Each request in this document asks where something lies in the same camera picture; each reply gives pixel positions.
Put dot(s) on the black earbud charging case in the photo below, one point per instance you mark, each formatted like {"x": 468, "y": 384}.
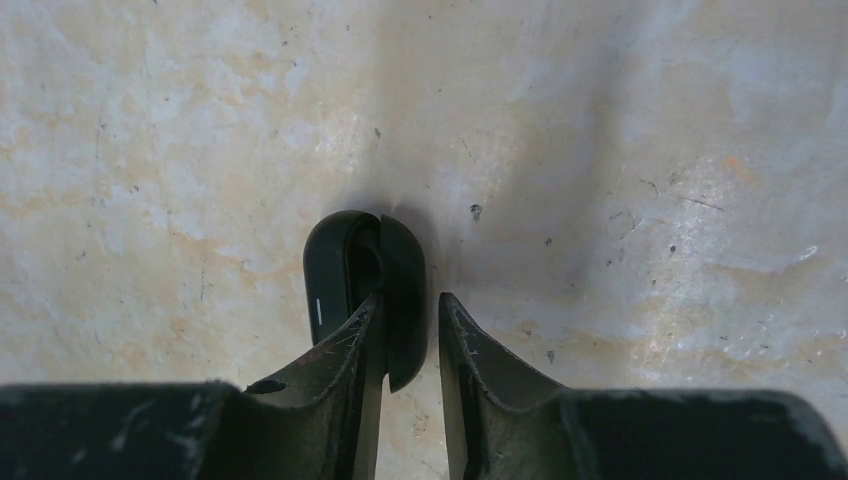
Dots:
{"x": 352, "y": 254}

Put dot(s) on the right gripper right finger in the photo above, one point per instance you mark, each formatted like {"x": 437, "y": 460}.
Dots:
{"x": 504, "y": 419}

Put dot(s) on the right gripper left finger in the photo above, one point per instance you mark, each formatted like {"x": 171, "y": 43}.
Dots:
{"x": 316, "y": 418}

